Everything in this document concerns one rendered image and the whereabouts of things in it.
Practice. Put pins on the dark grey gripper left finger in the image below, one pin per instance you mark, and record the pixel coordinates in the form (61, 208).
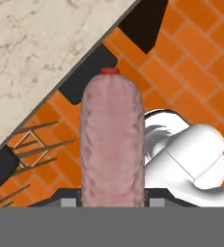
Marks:
(67, 197)

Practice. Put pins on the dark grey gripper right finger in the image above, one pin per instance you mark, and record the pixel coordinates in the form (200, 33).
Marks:
(155, 196)

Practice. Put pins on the pink sausage with red tip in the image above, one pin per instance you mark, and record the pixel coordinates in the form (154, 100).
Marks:
(112, 138)

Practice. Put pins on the white rounded object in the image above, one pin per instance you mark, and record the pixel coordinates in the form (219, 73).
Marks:
(188, 160)

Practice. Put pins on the black stool with wooden legs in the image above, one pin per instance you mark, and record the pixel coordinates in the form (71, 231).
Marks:
(1, 167)
(146, 22)
(85, 77)

